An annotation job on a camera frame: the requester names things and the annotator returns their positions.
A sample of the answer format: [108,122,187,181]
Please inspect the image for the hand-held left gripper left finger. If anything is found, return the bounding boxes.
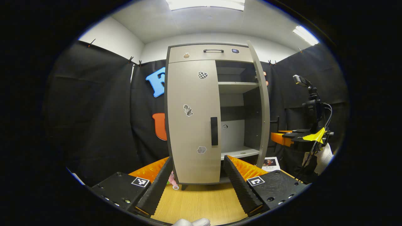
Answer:
[91,156,174,218]

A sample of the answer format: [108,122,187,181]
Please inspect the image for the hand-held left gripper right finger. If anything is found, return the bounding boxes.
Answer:
[223,155,310,217]

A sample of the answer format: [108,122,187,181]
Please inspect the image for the grey cabinet door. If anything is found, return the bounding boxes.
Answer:
[166,60,222,185]
[247,40,280,168]

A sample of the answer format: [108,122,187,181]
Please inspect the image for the grey double-door shoe cabinet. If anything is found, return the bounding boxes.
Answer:
[164,40,271,186]

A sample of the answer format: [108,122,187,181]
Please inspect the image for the grey cabinet drawer front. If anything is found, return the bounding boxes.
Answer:
[169,44,254,64]

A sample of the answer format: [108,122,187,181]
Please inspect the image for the pink plush toy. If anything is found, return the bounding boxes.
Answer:
[167,172,180,191]

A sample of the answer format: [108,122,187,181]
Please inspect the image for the small ceiling light panel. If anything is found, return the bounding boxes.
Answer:
[293,26,319,46]

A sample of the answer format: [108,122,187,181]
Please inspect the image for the long ceiling light panel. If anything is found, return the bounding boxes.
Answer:
[166,0,245,11]

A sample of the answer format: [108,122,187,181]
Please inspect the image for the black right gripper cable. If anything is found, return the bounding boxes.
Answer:
[301,103,333,176]

